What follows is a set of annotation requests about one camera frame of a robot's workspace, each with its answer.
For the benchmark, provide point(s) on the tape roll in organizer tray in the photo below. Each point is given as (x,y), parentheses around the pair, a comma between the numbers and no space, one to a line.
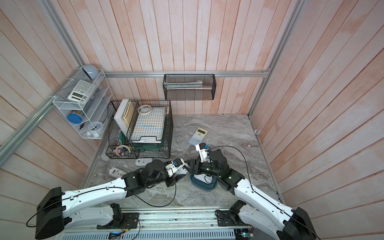
(122,150)

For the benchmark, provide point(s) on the white mouse near organizer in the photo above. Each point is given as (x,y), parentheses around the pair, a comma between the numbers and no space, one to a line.
(142,162)

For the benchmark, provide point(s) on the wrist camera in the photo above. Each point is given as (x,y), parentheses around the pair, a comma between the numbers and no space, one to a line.
(176,167)
(202,149)

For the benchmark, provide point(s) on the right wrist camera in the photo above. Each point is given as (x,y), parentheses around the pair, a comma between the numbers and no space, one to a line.
(202,149)

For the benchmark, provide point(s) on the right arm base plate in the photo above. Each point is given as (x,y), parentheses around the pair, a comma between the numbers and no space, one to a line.
(231,217)

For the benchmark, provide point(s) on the teal plastic storage box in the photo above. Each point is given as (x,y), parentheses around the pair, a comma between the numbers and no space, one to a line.
(198,181)

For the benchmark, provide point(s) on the white mouse long underside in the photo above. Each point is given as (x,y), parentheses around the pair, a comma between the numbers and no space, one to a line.
(208,179)

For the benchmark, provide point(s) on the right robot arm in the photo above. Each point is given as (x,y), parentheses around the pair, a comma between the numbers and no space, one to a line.
(254,207)

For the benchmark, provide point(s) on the checkered folio book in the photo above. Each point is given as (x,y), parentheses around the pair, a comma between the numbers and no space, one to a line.
(149,128)

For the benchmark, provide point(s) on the black wire desk organizer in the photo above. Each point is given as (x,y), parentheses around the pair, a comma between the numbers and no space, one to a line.
(116,137)

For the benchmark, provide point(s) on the black mesh wall basket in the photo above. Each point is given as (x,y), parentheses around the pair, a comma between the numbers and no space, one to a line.
(207,93)

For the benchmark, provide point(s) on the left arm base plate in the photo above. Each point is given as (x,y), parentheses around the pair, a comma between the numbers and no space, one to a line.
(120,220)

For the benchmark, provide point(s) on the blue lid container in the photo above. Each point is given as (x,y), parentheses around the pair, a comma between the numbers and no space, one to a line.
(75,117)

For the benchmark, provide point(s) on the white upright binder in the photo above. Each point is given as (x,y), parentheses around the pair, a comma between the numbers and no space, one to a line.
(121,115)

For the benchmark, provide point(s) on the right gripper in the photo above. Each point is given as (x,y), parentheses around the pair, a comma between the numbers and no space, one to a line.
(195,163)

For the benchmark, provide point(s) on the white tape roll on organizer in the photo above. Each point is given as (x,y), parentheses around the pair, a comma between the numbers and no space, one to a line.
(145,109)

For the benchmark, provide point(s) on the green zipper pouch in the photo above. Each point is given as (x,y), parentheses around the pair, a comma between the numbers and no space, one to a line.
(143,147)

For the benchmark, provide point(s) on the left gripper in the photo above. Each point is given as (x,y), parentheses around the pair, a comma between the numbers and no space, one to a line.
(172,181)

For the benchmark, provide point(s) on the yellow blue calculator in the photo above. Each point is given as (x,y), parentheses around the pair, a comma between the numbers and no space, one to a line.
(198,137)

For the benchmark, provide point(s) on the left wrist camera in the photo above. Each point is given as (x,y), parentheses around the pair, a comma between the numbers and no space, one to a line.
(176,167)

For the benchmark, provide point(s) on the white mouse small underside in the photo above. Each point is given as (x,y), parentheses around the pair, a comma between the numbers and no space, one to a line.
(116,173)

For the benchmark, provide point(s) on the ruler in mesh basket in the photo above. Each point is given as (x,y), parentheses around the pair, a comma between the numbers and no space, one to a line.
(183,86)

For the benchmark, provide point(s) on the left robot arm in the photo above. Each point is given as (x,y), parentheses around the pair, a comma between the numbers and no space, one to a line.
(57,209)

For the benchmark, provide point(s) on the white tape roll on shelf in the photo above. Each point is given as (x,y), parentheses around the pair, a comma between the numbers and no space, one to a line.
(94,129)

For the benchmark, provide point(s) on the white wire wall shelf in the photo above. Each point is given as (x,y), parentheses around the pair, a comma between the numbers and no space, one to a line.
(95,110)

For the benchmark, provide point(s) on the white desk calculator on shelf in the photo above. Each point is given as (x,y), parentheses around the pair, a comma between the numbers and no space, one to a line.
(82,92)

